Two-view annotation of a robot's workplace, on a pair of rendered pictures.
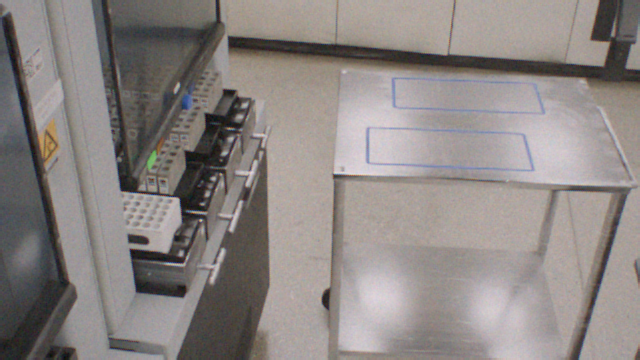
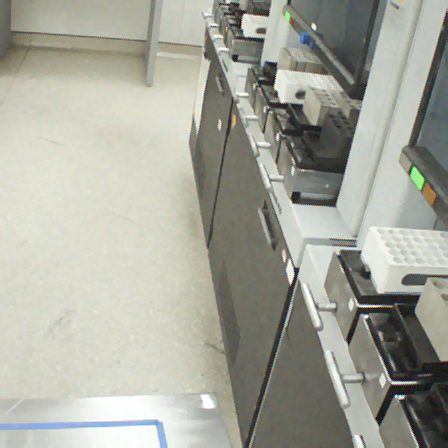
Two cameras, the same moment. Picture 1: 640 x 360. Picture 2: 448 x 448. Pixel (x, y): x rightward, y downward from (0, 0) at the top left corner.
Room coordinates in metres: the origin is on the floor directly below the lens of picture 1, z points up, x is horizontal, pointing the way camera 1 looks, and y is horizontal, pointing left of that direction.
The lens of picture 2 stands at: (1.81, -0.24, 1.34)
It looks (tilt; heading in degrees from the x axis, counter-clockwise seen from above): 31 degrees down; 159
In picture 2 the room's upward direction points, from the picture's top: 10 degrees clockwise
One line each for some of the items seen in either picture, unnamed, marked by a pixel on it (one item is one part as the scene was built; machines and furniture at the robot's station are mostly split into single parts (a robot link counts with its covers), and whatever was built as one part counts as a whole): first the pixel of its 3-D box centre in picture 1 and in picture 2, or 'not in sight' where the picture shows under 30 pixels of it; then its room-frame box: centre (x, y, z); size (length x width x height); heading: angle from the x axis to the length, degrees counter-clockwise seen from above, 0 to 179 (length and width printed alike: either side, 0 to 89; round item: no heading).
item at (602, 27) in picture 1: (604, 21); not in sight; (1.22, -0.46, 1.22); 0.03 x 0.01 x 0.07; 82
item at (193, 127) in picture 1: (192, 129); not in sight; (1.47, 0.26, 0.85); 0.12 x 0.02 x 0.06; 171
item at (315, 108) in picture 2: not in sight; (315, 108); (0.62, 0.38, 0.85); 0.12 x 0.02 x 0.06; 172
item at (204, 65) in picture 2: not in sight; (198, 87); (-0.58, 0.46, 0.43); 0.27 x 0.02 x 0.36; 172
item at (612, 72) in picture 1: (616, 59); not in sight; (1.09, -0.44, 1.22); 0.03 x 0.01 x 0.07; 82
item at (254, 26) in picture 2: not in sight; (288, 32); (-0.07, 0.58, 0.83); 0.30 x 0.10 x 0.06; 82
